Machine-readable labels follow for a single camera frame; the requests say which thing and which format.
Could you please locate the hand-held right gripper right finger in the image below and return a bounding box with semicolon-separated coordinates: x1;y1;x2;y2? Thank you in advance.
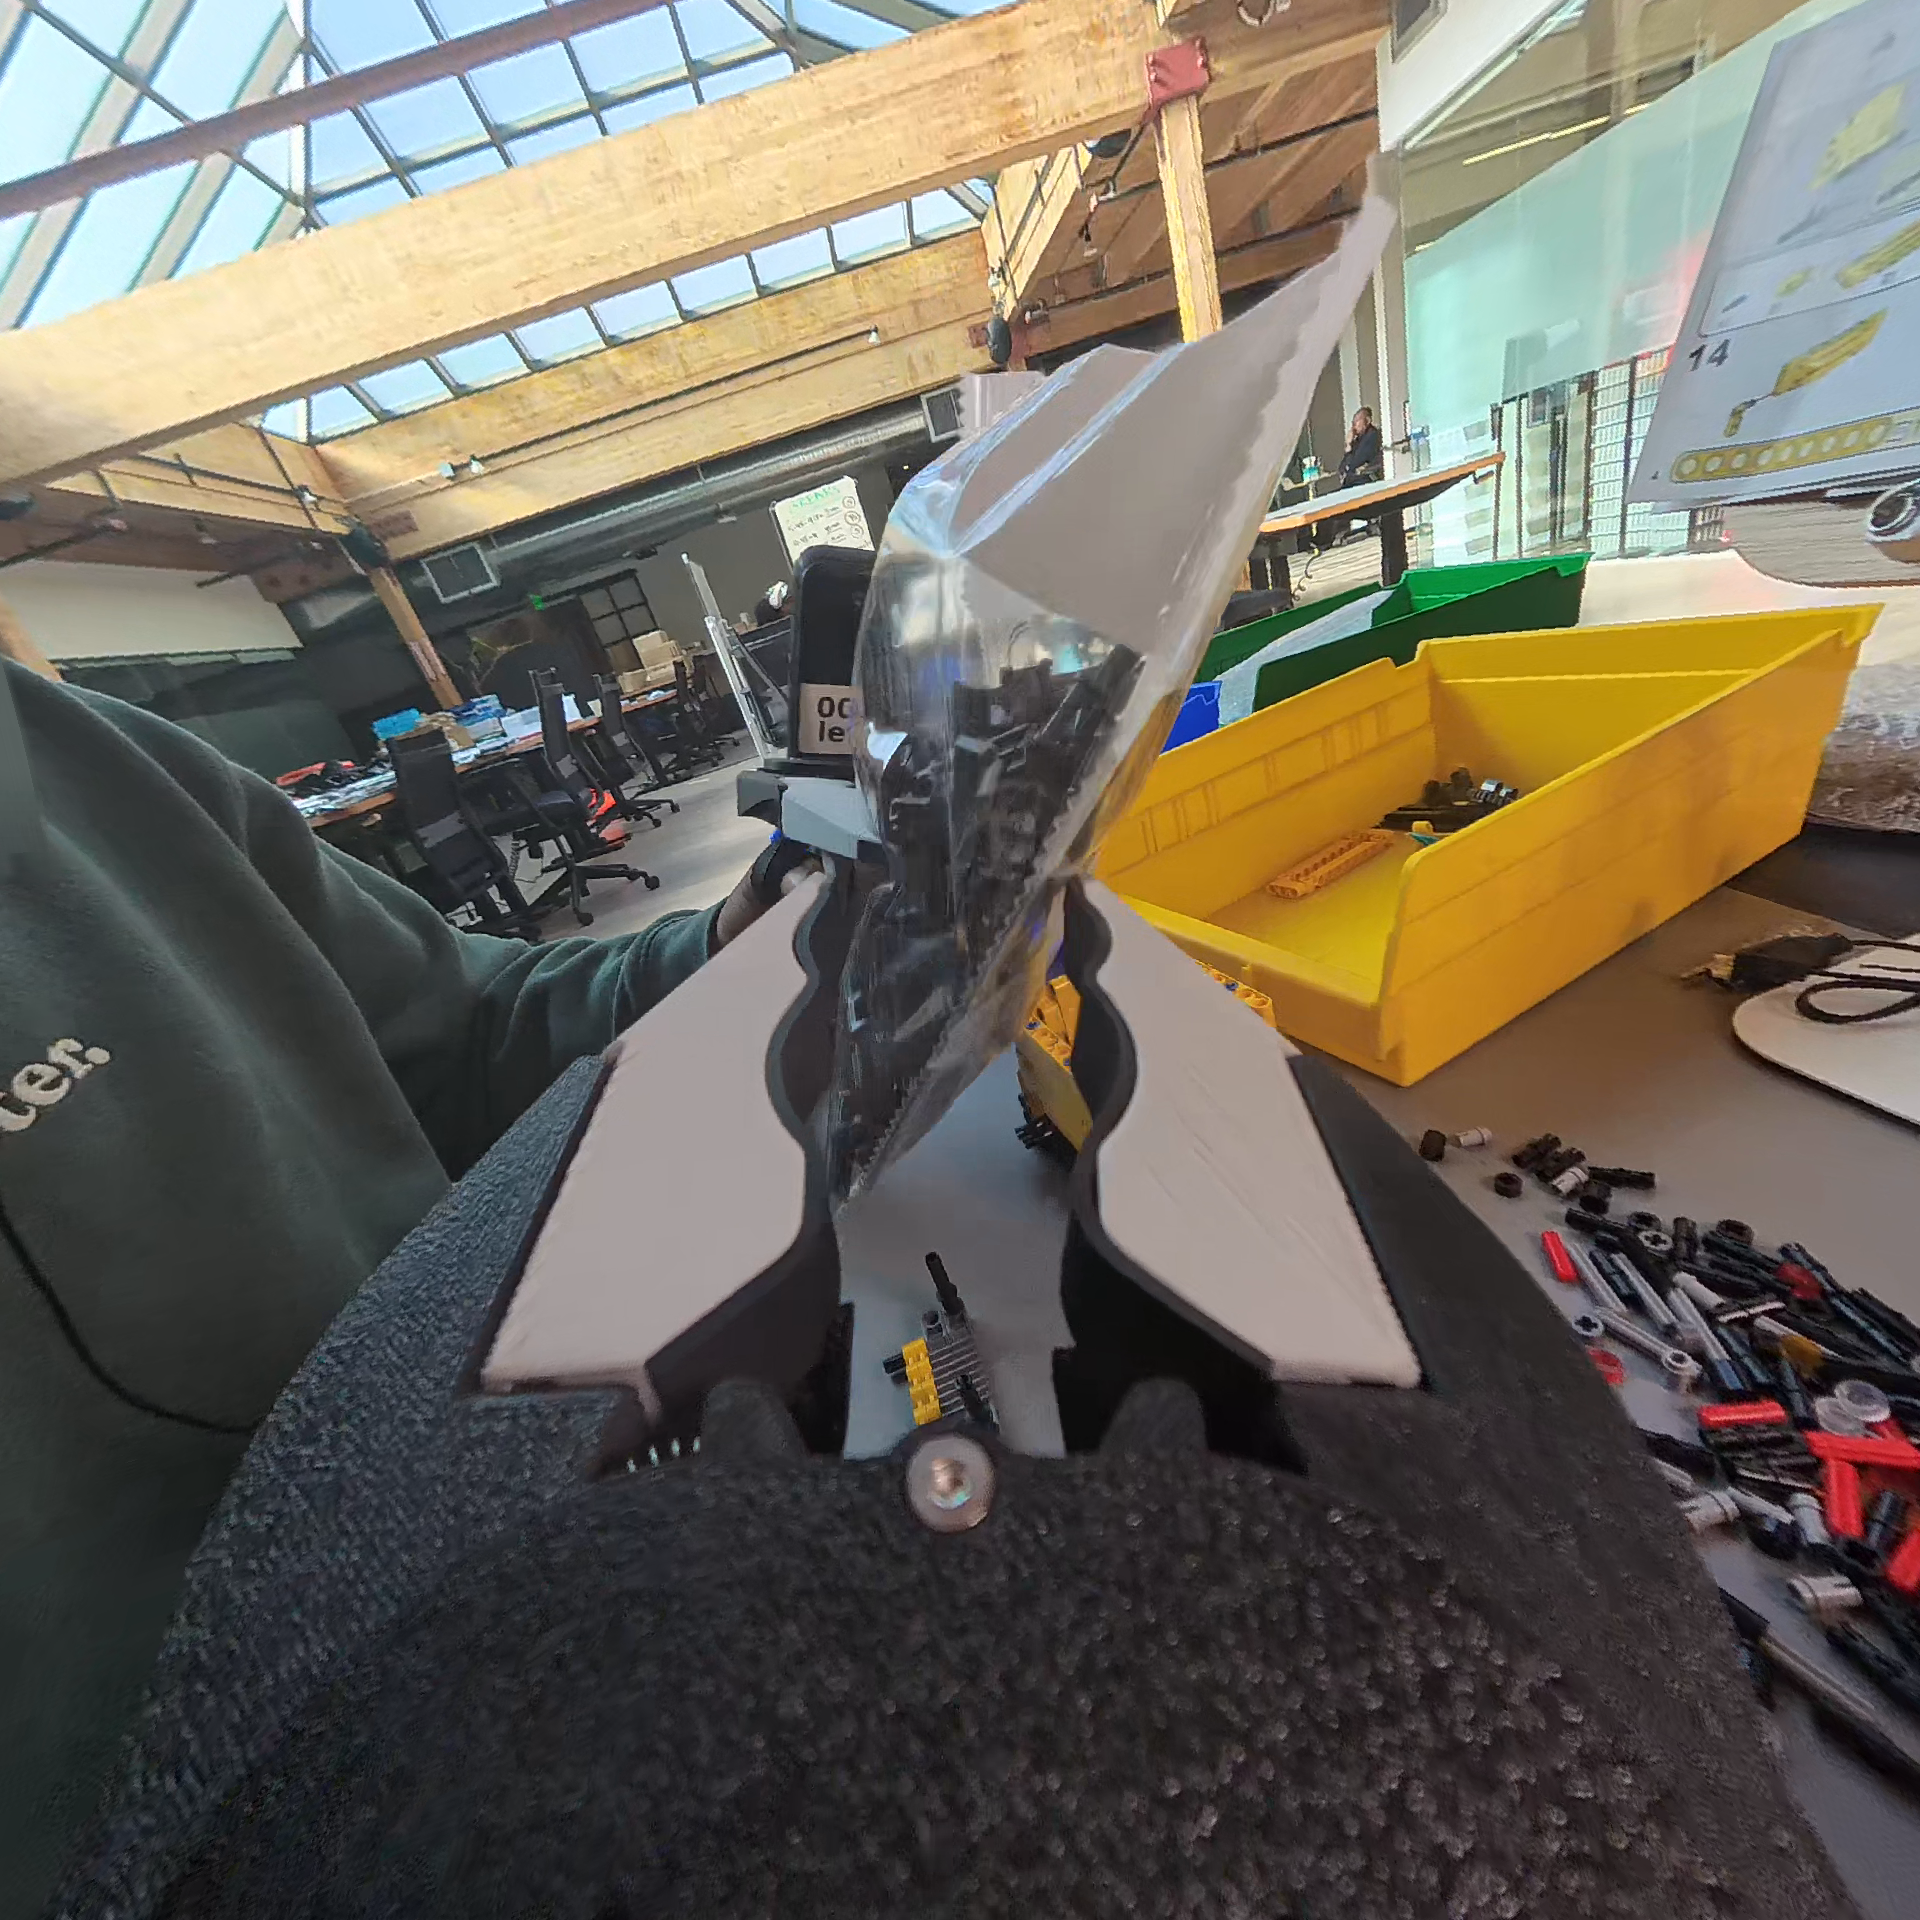
1057;879;1423;1461

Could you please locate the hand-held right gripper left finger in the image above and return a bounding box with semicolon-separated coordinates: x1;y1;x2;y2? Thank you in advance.
480;870;846;1445

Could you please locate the clear bag of black parts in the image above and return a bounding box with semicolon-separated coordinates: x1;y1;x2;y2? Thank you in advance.
827;157;1400;1214

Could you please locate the yellow black lego model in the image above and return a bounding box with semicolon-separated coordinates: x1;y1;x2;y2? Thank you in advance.
1016;960;1277;1162

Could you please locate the green plastic bin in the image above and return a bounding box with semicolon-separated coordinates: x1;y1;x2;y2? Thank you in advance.
1199;551;1593;712

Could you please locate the person's left forearm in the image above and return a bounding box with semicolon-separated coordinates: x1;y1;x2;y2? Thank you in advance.
427;895;733;1180

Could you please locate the grey yellow lego subassembly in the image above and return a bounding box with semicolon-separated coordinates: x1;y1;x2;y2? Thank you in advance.
881;1252;1004;1431

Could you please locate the black lego beam with gears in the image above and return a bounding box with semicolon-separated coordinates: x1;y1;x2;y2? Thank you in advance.
1372;765;1520;838

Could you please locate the pile of small lego pins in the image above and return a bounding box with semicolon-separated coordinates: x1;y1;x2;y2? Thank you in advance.
1416;1124;1920;1787

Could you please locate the person's left hand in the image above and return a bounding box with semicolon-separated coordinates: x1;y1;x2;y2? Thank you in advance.
717;847;827;950

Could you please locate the white sign board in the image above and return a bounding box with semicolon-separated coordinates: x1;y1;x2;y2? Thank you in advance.
767;475;876;568

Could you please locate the black office chair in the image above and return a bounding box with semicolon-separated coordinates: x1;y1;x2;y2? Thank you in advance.
527;668;662;924
385;726;543;944

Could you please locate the yellow plastic bin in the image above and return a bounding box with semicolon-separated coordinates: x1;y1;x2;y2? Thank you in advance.
1092;603;1883;1088

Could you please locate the standing desk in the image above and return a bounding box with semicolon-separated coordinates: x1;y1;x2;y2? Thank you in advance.
1256;450;1505;594

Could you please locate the grey bubble wrap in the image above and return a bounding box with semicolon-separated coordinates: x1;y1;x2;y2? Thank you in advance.
1807;661;1920;834

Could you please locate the instruction booklet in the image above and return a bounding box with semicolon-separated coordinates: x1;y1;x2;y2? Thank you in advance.
1623;0;1920;508

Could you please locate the orange lego frame panel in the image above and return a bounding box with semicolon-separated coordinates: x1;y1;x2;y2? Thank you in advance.
1265;830;1397;902

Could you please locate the black power cable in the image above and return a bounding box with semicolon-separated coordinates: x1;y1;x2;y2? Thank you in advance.
1680;930;1920;1028

